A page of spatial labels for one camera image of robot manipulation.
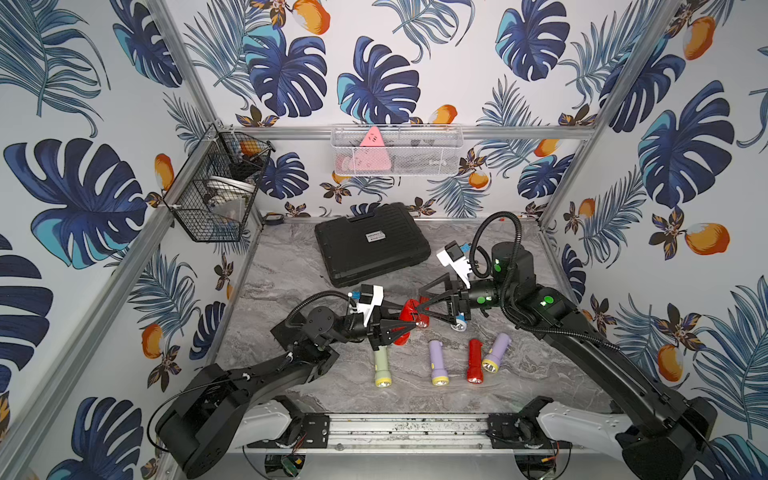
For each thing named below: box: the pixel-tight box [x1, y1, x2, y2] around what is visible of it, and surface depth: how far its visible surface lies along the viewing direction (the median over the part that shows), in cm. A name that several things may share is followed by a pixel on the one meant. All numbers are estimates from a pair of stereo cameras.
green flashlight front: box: [374, 346, 392, 388], surface depth 83 cm
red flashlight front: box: [467, 338, 484, 385], surface depth 85 cm
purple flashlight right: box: [482, 333, 512, 373], surface depth 87 cm
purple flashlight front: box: [429, 340, 449, 386], surface depth 85 cm
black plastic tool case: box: [314, 202, 431, 287], surface depth 109 cm
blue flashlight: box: [450, 314, 469, 332], surface depth 92 cm
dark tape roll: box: [265, 212, 285, 225], surface depth 124 cm
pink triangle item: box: [342, 126, 392, 172], surface depth 92 cm
